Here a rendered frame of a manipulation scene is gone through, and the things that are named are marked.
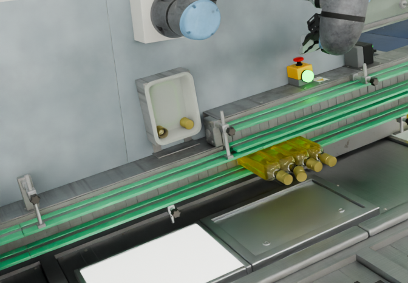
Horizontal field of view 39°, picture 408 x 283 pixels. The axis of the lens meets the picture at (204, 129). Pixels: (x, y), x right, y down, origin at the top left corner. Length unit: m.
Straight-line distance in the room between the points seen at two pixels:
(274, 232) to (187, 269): 0.30
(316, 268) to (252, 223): 0.30
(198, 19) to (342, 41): 0.40
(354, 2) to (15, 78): 1.02
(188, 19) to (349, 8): 0.44
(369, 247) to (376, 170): 0.52
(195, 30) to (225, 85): 0.49
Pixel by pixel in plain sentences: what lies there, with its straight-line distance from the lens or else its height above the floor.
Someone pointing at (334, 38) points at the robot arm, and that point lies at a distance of 1.58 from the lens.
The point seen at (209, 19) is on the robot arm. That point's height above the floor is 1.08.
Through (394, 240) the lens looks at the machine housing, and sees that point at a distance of 1.83.
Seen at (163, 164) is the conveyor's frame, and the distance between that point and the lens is 1.95.
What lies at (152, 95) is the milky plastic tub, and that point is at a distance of 1.98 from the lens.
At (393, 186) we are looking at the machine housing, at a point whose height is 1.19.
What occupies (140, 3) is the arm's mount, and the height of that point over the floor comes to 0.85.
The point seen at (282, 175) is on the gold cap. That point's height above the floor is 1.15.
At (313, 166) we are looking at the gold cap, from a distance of 1.90.
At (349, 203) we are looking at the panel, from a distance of 1.94.
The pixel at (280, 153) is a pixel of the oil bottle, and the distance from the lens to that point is 1.97.
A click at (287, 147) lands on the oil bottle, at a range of 2.01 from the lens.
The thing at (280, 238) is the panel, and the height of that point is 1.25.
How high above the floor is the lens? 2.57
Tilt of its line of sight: 59 degrees down
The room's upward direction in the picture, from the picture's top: 118 degrees clockwise
